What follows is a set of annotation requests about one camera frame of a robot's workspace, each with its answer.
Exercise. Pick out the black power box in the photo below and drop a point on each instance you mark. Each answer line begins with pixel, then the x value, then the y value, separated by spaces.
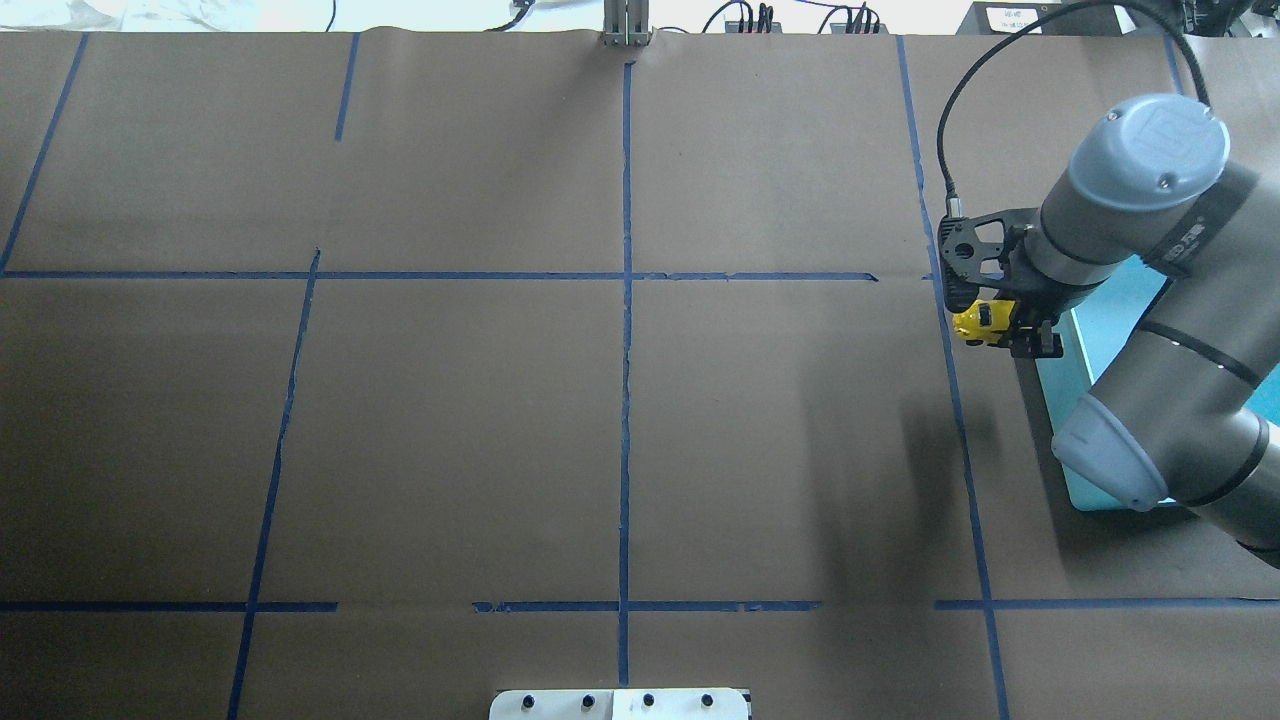
pixel 1007 17

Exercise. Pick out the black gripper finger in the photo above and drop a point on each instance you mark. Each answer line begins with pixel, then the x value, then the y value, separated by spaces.
pixel 986 281
pixel 1035 336

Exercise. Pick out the aluminium frame post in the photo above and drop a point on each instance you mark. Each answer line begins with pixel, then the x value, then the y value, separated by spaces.
pixel 626 23

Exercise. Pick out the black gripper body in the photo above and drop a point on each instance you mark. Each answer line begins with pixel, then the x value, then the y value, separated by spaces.
pixel 1031 302

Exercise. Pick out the yellow beetle toy car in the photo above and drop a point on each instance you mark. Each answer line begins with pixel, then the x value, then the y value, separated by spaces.
pixel 987 322

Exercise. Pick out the white pedestal column base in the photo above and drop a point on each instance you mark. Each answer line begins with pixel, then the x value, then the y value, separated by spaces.
pixel 623 703

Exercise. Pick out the crumpled white plastic bag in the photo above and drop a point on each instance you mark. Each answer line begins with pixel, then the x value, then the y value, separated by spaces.
pixel 162 16

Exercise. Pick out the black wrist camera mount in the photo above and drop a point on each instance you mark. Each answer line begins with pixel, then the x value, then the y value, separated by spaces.
pixel 962 241

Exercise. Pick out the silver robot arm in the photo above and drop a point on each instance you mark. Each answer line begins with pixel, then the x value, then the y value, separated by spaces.
pixel 1169 417

